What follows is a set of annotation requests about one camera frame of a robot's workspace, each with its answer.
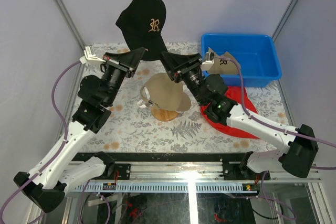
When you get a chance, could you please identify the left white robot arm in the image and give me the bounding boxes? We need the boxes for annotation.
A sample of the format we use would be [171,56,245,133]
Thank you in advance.
[14,47,147,213]

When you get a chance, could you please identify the blue plastic bin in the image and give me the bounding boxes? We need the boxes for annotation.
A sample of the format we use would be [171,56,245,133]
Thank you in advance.
[201,33,282,88]

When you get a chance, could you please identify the aluminium front rail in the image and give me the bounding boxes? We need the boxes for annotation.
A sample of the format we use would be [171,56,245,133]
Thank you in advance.
[73,160,322,183]

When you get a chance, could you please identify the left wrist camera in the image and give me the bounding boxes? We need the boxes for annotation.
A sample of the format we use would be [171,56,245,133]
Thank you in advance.
[79,46,104,66]

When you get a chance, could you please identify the red cloth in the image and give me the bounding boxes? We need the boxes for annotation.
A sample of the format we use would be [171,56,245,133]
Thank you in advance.
[200,86,258,139]

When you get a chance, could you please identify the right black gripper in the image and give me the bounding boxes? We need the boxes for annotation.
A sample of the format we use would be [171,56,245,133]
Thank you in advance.
[161,50,207,105]

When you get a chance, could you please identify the tan baseball cap with logo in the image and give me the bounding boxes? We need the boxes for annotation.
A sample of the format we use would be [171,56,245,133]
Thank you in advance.
[141,73,191,113]

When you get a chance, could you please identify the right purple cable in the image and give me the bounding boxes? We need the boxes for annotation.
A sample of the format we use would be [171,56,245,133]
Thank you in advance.
[212,55,336,221]

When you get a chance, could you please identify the left aluminium corner post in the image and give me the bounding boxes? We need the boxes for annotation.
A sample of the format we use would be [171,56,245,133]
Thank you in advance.
[53,0,86,50]

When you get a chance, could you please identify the black cap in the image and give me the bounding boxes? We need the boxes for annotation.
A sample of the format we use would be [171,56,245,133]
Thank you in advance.
[115,0,167,61]

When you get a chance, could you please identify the right aluminium corner post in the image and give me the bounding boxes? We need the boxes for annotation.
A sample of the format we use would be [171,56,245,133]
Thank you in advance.
[272,0,299,42]

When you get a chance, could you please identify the floral table mat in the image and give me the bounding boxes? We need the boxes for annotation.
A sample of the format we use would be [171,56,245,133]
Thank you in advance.
[81,42,293,153]

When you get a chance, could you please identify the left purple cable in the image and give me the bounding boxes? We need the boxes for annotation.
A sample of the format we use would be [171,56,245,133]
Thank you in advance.
[0,60,82,224]

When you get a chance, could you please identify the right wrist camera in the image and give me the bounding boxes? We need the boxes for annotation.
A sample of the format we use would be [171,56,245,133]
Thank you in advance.
[201,52,215,71]

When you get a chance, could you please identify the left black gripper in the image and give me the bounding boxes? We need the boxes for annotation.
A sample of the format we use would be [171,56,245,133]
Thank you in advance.
[103,48,146,107]

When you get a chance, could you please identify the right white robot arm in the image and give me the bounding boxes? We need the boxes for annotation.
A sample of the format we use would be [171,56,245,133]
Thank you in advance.
[161,51,318,179]

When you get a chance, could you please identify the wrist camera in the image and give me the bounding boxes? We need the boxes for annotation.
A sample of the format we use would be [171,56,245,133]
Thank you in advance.
[201,52,215,71]
[79,46,104,66]

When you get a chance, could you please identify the purple cable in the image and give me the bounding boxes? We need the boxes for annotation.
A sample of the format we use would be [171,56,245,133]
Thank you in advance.
[212,55,336,221]
[0,60,82,224]

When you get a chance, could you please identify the aluminium corner post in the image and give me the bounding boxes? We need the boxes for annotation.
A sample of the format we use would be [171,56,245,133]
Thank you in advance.
[272,0,299,42]
[53,0,86,50]

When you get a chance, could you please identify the wooden hat stand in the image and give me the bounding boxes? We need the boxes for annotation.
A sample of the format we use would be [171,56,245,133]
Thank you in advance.
[151,107,179,122]

